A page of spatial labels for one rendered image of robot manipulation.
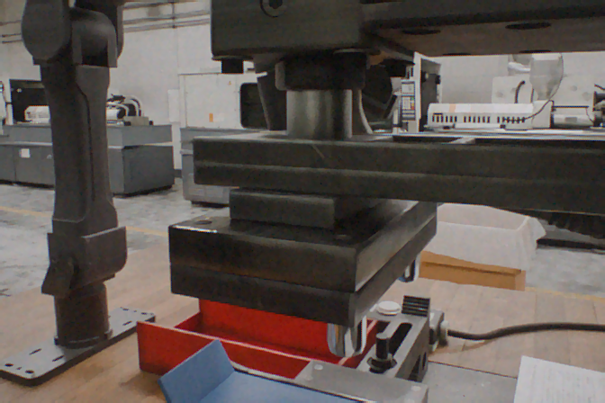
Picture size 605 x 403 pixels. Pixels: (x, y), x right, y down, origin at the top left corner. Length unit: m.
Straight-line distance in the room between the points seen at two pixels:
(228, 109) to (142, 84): 3.93
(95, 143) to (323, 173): 0.42
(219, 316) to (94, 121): 0.29
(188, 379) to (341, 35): 0.27
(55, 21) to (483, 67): 6.32
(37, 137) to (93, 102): 7.97
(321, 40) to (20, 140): 8.76
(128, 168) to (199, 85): 1.71
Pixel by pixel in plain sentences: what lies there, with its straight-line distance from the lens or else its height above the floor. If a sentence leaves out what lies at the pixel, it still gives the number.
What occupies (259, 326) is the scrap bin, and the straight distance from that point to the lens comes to 0.67.
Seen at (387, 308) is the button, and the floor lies 0.94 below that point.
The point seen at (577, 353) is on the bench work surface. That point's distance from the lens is 0.73.
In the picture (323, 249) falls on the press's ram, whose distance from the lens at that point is 0.22.
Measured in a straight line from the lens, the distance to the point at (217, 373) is 0.42.
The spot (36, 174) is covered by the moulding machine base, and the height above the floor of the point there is 0.23.
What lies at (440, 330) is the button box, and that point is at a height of 0.92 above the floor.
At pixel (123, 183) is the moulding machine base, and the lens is 7.21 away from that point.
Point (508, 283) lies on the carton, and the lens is 2.59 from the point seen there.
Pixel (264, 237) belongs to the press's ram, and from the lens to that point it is 0.23.
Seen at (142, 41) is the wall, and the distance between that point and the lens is 9.72.
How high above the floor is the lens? 1.20
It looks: 9 degrees down
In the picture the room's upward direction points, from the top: straight up
